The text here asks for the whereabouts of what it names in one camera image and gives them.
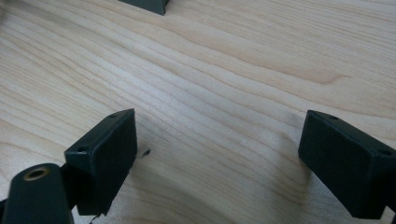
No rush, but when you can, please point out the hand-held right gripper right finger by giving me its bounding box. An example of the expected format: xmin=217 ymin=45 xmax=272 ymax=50
xmin=297 ymin=109 xmax=396 ymax=220

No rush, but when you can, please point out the dark green block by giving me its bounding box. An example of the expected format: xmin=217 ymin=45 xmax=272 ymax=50
xmin=118 ymin=0 xmax=170 ymax=16

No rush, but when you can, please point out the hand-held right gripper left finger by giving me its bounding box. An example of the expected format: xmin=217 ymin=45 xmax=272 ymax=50
xmin=64 ymin=107 xmax=138 ymax=217

